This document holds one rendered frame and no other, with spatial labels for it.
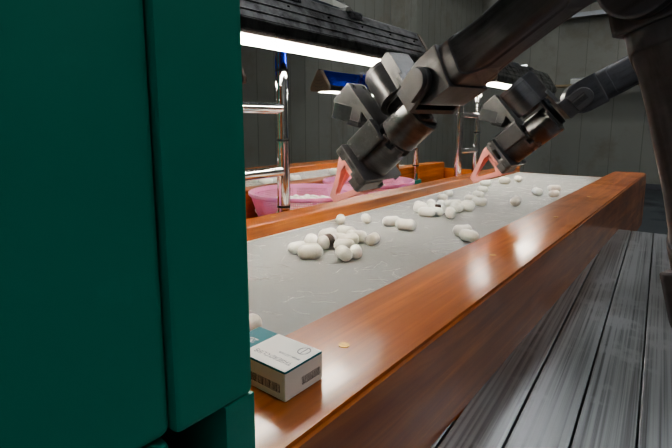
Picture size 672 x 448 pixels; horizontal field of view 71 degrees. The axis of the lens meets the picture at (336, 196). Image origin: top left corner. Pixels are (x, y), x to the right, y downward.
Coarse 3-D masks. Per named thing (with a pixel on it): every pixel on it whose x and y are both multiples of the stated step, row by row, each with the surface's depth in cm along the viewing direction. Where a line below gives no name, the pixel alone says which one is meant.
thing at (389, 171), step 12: (384, 132) 65; (384, 144) 64; (348, 156) 65; (372, 156) 66; (384, 156) 65; (396, 156) 65; (360, 168) 65; (372, 168) 67; (384, 168) 67; (396, 168) 72; (360, 180) 65; (372, 180) 66
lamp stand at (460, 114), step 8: (480, 96) 162; (480, 104) 163; (456, 112) 153; (464, 112) 154; (472, 112) 160; (456, 120) 153; (480, 120) 164; (456, 128) 153; (480, 128) 165; (456, 136) 153; (456, 144) 154; (456, 152) 154; (464, 152) 156; (472, 152) 163; (456, 160) 154; (472, 160) 167; (456, 168) 155; (472, 168) 167
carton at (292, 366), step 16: (256, 336) 32; (272, 336) 32; (256, 352) 30; (272, 352) 30; (288, 352) 30; (304, 352) 30; (320, 352) 30; (256, 368) 29; (272, 368) 28; (288, 368) 28; (304, 368) 29; (320, 368) 30; (256, 384) 30; (272, 384) 29; (288, 384) 28; (304, 384) 29
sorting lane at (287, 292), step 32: (512, 192) 131; (544, 192) 131; (320, 224) 90; (352, 224) 90; (416, 224) 90; (448, 224) 90; (480, 224) 90; (256, 256) 68; (288, 256) 68; (384, 256) 68; (416, 256) 68; (256, 288) 55; (288, 288) 55; (320, 288) 55; (352, 288) 55; (288, 320) 46
